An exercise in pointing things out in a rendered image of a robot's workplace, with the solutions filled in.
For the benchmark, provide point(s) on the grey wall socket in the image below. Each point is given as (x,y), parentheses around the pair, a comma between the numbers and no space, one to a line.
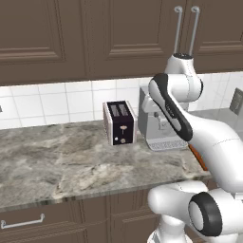
(236,101)

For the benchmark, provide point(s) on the black and white toaster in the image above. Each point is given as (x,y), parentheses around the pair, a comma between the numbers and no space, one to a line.
(121,126)

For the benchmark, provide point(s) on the grey coffee machine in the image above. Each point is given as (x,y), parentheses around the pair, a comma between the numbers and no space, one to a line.
(145,126)

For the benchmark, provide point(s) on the brown wall cabinet door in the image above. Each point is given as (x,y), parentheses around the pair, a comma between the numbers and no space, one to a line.
(133,34)
(38,38)
(221,31)

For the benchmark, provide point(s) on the brown drawer front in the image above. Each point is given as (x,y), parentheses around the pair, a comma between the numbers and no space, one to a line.
(38,229)

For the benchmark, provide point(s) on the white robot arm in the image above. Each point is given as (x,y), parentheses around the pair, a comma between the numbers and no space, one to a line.
(218,148)

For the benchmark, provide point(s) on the orange cutting board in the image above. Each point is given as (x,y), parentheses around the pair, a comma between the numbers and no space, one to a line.
(199,158)

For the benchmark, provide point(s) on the brown base cabinet door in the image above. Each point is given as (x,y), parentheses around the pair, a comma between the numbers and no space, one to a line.
(133,218)

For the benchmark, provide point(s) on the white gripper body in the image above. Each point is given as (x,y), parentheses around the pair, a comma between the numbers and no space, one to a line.
(149,103)

